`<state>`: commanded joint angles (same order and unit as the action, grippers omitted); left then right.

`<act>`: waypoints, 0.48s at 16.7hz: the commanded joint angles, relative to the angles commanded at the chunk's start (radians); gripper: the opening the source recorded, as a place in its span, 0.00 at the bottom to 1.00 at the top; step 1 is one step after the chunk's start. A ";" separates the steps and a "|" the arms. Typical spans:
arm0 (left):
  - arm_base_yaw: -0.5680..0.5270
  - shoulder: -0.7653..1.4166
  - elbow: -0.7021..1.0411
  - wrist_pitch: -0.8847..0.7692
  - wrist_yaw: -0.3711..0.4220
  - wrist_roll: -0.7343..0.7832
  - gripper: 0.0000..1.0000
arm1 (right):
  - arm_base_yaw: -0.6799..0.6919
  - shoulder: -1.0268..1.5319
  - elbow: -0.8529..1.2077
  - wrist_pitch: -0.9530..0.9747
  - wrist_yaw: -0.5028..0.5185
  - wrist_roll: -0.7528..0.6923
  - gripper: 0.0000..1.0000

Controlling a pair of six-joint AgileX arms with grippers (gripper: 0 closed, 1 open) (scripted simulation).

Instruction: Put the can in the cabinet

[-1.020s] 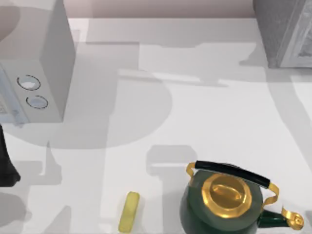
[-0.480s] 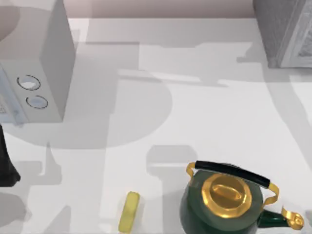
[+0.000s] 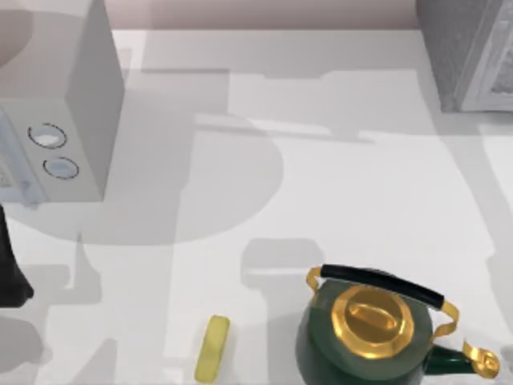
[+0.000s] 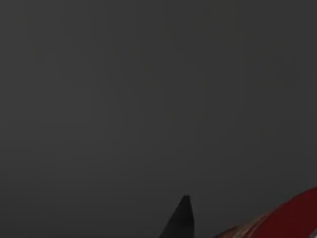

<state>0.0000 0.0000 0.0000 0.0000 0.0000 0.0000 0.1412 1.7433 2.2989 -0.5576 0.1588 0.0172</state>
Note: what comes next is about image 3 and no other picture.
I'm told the yellow sponge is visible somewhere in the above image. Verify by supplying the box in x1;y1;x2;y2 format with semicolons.
194;314;232;383

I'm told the green and gold kettle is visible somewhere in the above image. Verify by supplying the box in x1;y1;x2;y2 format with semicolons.
295;263;502;385

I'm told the pale microwave oven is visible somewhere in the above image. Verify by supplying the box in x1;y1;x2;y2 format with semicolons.
0;0;126;211

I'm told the small microwave knob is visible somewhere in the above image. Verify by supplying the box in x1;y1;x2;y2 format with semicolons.
42;156;80;180

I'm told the large microwave knob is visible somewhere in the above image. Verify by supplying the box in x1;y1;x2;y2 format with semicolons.
27;123;68;150

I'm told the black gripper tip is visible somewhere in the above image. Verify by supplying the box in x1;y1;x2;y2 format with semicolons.
0;202;35;310

